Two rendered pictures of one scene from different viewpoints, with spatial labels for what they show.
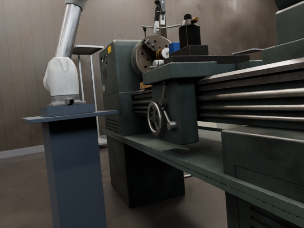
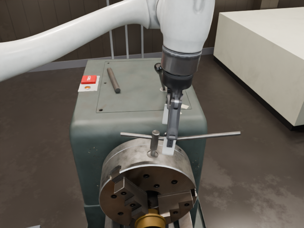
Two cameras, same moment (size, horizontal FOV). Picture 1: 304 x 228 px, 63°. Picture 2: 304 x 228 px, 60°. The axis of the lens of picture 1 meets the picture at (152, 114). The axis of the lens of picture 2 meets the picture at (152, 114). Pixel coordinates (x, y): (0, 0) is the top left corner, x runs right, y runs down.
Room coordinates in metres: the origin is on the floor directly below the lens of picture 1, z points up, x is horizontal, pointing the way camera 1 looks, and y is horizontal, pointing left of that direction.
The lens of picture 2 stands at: (1.24, -0.25, 1.79)
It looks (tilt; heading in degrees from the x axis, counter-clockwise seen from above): 35 degrees down; 18
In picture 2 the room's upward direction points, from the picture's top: straight up
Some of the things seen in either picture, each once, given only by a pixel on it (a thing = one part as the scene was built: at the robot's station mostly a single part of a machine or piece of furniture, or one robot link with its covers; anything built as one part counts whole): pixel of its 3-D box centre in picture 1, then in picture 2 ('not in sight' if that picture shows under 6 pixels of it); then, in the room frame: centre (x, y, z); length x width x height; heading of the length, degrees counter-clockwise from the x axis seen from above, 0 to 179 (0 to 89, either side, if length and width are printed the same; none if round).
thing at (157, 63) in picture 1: (156, 64); not in sight; (1.12, -0.04, 0.95); 0.07 x 0.04 x 0.04; 112
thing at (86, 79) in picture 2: not in sight; (89, 80); (2.12, 0.33, 1.26); 0.06 x 0.06 x 0.02; 22
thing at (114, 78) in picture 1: (134, 69); (138, 121); (2.15, 0.12, 1.06); 0.59 x 0.48 x 0.39; 22
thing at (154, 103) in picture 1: (168, 111); not in sight; (1.10, -0.08, 0.73); 0.27 x 0.12 x 0.27; 22
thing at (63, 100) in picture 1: (66, 100); not in sight; (1.40, 0.47, 0.83); 0.22 x 0.18 x 0.06; 32
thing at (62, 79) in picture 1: (62, 76); not in sight; (1.42, 0.49, 0.97); 0.18 x 0.16 x 0.22; 30
